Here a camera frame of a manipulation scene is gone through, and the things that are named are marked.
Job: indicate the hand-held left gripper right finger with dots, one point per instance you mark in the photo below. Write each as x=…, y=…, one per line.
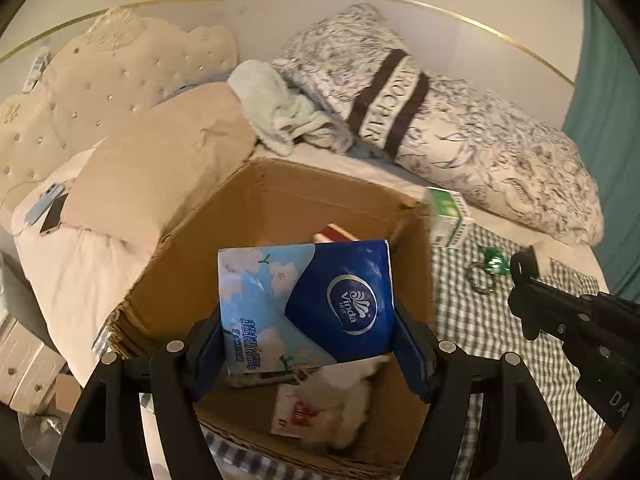
x=412, y=355

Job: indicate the blue tissue pack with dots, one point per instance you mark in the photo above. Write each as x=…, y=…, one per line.
x=320, y=305

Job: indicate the teal curtain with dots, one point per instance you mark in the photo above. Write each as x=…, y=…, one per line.
x=610, y=135

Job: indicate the light green towel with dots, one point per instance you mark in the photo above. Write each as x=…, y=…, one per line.
x=280, y=105

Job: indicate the blue phone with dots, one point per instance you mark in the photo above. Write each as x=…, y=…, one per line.
x=45, y=202

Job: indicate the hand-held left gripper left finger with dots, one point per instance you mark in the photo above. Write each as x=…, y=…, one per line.
x=205, y=360

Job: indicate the green foil packet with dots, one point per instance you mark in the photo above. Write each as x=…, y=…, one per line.
x=495, y=261

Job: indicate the pale pink quilt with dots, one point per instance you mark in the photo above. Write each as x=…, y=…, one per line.
x=85, y=280

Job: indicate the green and white medicine box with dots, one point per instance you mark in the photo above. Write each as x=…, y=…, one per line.
x=447, y=220

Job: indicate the green checked cloth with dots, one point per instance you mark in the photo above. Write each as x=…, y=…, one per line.
x=475, y=320

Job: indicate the white bedside cabinet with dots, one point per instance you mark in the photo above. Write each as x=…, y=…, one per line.
x=25, y=360

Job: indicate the floral print duvet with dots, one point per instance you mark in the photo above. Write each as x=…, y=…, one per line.
x=500, y=150

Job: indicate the black phone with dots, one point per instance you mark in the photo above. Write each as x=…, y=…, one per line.
x=54, y=217

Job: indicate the red and beige box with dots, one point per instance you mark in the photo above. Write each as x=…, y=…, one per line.
x=332, y=233

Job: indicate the beige pillow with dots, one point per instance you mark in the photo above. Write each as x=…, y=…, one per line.
x=165, y=160

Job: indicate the brown cardboard box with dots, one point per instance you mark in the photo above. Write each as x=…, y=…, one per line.
x=280, y=200

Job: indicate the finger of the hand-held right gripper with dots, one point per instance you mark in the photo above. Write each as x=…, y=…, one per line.
x=545, y=310

